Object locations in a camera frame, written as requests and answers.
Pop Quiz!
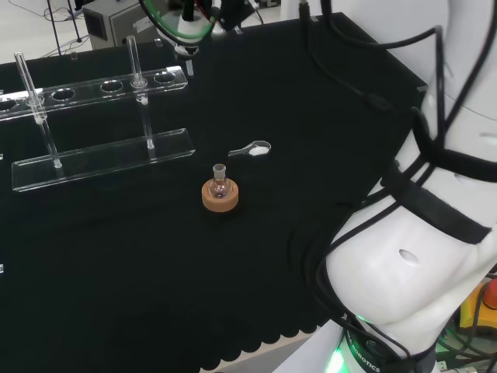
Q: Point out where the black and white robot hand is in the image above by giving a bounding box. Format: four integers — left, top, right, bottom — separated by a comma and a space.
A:
157, 0, 249, 59

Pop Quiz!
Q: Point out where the clear plastic funnel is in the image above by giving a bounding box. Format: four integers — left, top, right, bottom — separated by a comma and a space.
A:
157, 15, 214, 77

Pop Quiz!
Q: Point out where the glass weighing funnel with powder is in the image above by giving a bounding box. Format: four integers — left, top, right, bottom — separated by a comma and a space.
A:
228, 140, 273, 159

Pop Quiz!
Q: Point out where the clear acrylic funnel stand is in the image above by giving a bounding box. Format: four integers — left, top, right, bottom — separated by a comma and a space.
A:
0, 35, 196, 192

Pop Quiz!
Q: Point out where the small round-bottom glass flask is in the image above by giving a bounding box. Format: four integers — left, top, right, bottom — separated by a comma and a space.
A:
209, 163, 231, 200

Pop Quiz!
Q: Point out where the grey metal box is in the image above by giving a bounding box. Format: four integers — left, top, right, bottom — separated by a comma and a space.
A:
82, 0, 165, 51

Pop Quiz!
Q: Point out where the black tripod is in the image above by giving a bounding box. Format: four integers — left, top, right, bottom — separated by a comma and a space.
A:
42, 0, 89, 55

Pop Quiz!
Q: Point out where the black bench cloth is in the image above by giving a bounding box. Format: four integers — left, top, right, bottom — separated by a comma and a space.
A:
0, 11, 430, 373

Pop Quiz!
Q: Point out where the yellow stop button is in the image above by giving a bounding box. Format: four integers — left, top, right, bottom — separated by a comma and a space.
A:
460, 277, 497, 340

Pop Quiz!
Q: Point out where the green cable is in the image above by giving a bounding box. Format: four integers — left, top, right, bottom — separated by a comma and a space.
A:
138, 0, 215, 42

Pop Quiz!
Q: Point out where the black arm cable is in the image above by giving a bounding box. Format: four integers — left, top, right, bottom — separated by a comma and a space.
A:
298, 0, 415, 114

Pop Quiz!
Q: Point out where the cork ring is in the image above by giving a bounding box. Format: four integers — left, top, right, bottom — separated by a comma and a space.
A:
201, 177, 240, 214

